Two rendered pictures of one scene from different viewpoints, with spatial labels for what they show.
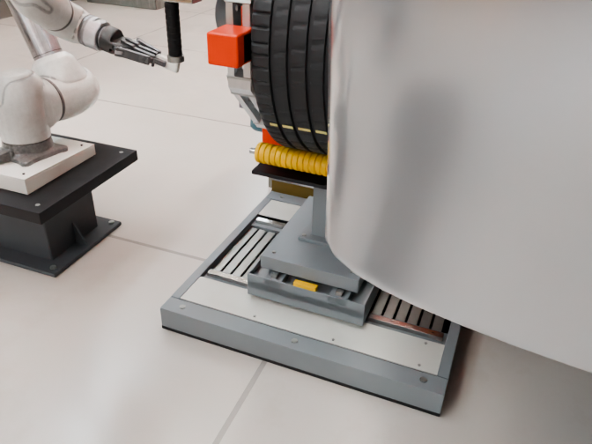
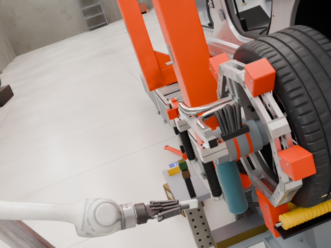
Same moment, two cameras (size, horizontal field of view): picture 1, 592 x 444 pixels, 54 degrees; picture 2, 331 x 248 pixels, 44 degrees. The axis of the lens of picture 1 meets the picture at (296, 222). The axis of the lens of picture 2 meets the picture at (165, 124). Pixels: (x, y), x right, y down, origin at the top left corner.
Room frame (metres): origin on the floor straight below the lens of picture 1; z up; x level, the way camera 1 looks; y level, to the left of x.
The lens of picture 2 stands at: (0.42, 0.97, 1.51)
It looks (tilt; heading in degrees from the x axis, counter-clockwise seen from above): 19 degrees down; 334
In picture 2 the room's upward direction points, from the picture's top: 19 degrees counter-clockwise
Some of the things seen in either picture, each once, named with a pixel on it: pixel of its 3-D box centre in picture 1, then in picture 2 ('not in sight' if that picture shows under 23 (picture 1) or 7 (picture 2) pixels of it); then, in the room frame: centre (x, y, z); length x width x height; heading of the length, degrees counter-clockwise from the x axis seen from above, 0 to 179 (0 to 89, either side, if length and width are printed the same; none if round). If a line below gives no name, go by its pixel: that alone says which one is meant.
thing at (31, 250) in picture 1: (40, 203); not in sight; (1.77, 0.91, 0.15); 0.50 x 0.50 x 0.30; 70
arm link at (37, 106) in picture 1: (23, 103); not in sight; (1.78, 0.90, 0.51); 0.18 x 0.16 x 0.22; 155
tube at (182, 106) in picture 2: not in sight; (203, 94); (1.71, 0.13, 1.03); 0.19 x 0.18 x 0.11; 69
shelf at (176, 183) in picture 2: not in sight; (184, 183); (2.23, 0.07, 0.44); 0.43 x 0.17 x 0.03; 159
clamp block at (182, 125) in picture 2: not in sight; (187, 121); (1.81, 0.18, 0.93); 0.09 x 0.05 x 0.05; 69
